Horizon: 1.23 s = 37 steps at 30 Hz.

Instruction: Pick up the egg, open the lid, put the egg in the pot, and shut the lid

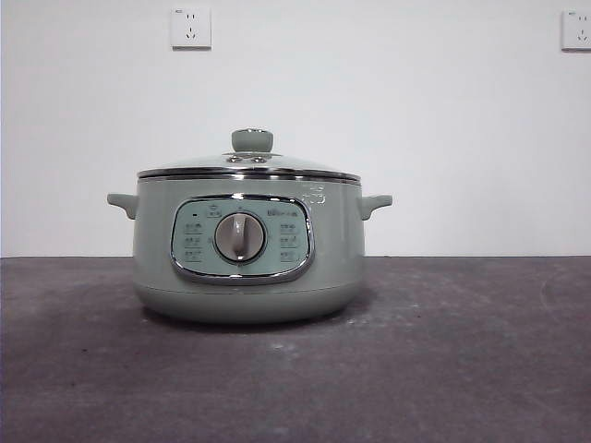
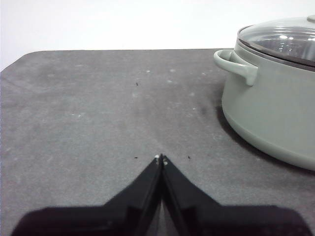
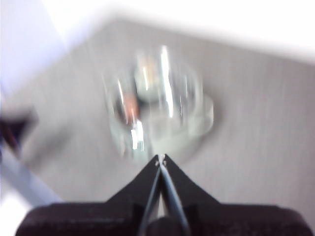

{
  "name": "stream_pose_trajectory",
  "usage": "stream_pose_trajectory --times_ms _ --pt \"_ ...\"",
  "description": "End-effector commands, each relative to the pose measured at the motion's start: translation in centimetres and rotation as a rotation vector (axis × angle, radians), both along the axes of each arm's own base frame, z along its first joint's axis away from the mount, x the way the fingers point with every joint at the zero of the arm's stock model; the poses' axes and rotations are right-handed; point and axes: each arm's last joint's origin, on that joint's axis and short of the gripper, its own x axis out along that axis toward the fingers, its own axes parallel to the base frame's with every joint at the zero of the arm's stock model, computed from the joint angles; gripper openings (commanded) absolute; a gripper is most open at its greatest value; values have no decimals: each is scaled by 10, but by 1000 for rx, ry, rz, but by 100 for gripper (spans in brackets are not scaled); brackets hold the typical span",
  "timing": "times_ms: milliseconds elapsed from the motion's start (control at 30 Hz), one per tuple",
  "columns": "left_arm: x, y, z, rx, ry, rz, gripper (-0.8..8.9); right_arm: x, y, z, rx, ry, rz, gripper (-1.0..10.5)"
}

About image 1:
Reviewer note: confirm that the glass lid with green knob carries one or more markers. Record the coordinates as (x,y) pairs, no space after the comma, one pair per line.
(251,140)

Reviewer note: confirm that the pale green electric pot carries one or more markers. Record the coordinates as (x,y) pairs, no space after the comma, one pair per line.
(341,258)

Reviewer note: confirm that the white wall socket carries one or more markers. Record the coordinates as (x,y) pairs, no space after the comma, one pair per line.
(577,30)
(191,28)

